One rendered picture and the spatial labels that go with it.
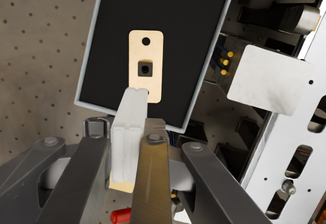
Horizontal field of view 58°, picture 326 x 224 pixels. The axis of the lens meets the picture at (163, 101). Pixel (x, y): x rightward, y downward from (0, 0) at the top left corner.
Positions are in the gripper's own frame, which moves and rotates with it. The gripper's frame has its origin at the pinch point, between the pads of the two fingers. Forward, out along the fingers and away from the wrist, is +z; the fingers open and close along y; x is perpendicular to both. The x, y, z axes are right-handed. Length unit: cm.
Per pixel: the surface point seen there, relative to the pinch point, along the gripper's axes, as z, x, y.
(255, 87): 22.7, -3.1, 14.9
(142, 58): 17.4, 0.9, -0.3
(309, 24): 22.9, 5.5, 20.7
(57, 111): 64, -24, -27
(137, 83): 17.4, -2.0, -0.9
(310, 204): 34, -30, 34
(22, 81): 64, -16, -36
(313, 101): 33.6, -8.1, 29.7
